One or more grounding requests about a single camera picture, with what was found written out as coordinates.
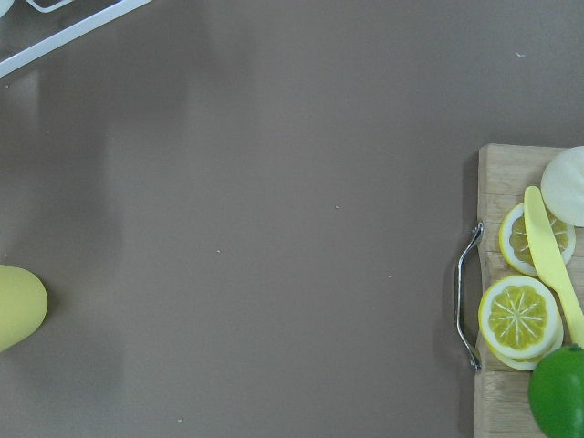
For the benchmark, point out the front lemon slice stack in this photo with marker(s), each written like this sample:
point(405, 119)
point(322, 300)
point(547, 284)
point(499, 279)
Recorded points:
point(520, 322)

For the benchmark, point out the lemon slice under knife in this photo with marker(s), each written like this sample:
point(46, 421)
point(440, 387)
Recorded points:
point(513, 243)

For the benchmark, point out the yellow plastic knife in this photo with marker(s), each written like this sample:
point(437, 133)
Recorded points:
point(548, 261)

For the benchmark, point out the white steamed bun toy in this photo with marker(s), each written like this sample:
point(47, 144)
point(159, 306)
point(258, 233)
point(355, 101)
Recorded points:
point(562, 186)

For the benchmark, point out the yellow cup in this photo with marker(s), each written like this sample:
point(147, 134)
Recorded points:
point(23, 305)

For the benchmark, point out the green lime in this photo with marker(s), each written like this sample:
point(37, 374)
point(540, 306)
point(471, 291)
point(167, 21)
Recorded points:
point(555, 393)

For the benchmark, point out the metal cutting board handle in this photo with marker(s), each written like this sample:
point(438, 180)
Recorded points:
point(472, 352)

